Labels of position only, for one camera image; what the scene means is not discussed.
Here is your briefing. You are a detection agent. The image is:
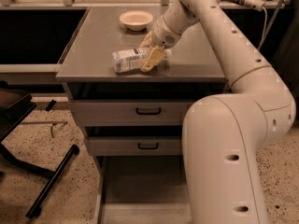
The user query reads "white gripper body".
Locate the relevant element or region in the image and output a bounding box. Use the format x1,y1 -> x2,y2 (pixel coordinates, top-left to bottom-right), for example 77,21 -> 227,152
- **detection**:
151,15 -> 181,49

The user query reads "grey drawer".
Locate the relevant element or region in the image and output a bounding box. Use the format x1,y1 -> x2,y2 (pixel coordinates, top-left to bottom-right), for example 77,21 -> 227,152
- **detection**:
68,95 -> 193,127
95,156 -> 192,224
84,125 -> 182,156

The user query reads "grey drawer cabinet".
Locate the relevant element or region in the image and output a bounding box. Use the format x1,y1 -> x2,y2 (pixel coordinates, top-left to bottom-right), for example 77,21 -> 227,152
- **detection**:
55,5 -> 228,224

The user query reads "middle grey drawer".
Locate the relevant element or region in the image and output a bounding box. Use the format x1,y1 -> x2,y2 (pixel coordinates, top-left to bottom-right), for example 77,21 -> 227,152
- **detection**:
84,125 -> 182,156

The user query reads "bottom grey drawer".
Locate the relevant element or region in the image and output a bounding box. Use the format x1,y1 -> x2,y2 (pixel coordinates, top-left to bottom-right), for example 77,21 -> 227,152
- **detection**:
95,156 -> 192,224

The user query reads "thin metal rod on floor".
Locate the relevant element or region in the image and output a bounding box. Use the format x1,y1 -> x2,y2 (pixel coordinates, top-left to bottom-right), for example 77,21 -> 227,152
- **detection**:
21,120 -> 68,138

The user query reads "black chair base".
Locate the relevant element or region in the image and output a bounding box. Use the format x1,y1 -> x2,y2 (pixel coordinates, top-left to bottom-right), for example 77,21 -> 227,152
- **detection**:
0,81 -> 80,220

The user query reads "white cable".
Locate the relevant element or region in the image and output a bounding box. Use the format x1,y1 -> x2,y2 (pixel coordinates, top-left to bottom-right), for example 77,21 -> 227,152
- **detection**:
257,7 -> 269,51

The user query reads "white ceramic bowl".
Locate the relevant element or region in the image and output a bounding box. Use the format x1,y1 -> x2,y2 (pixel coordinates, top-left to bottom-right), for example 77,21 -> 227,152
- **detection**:
120,10 -> 153,31

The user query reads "dark cabinet at right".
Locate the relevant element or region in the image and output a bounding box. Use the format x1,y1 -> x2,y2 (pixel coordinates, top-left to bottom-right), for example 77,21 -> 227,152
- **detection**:
270,3 -> 299,119

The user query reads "top grey drawer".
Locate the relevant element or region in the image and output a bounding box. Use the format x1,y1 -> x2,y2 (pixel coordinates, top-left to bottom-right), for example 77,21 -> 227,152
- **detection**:
68,95 -> 193,127

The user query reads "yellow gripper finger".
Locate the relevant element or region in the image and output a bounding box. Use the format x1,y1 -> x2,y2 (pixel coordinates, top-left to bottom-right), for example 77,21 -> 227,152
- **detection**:
140,32 -> 152,48
141,47 -> 165,72

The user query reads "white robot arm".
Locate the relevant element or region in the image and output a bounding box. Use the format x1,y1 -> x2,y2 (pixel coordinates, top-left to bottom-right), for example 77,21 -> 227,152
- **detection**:
141,0 -> 296,224

